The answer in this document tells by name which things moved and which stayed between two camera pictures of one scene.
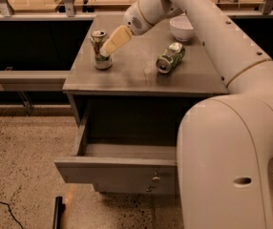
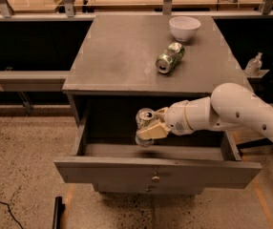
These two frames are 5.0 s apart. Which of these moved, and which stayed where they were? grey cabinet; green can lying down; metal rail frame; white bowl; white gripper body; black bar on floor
Moved: white gripper body
Stayed: black bar on floor; white bowl; grey cabinet; metal rail frame; green can lying down
